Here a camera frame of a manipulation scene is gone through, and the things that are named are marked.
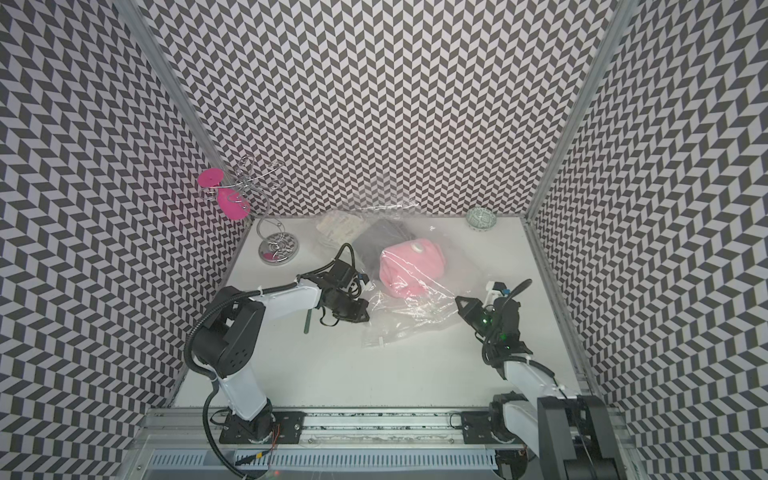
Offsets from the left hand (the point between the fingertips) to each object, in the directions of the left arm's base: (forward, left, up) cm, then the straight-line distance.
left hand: (366, 320), depth 90 cm
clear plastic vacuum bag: (0, -10, 0) cm, 10 cm away
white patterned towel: (+34, +12, +5) cm, 36 cm away
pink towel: (+11, -13, +11) cm, 21 cm away
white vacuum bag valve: (+19, -16, +12) cm, 28 cm away
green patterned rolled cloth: (+42, -42, +2) cm, 59 cm away
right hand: (+2, -27, +7) cm, 28 cm away
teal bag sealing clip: (0, +18, -1) cm, 18 cm away
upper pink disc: (+31, +45, +31) cm, 63 cm away
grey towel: (+29, -1, +4) cm, 30 cm away
